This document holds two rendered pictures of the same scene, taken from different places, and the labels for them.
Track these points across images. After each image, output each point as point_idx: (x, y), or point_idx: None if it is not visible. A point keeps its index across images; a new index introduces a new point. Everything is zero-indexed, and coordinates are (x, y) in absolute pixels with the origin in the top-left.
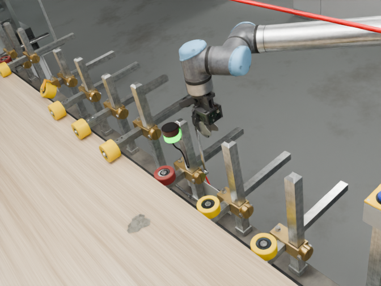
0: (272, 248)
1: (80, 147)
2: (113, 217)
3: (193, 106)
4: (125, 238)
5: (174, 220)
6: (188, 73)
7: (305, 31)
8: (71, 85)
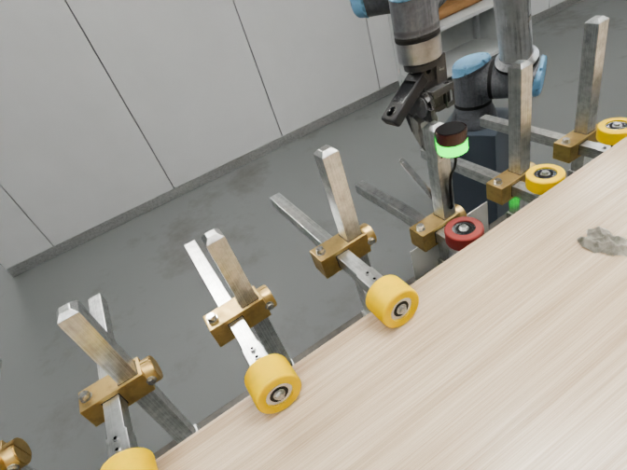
0: (624, 117)
1: (328, 397)
2: (591, 283)
3: (424, 95)
4: None
5: (586, 202)
6: (435, 10)
7: None
8: (26, 462)
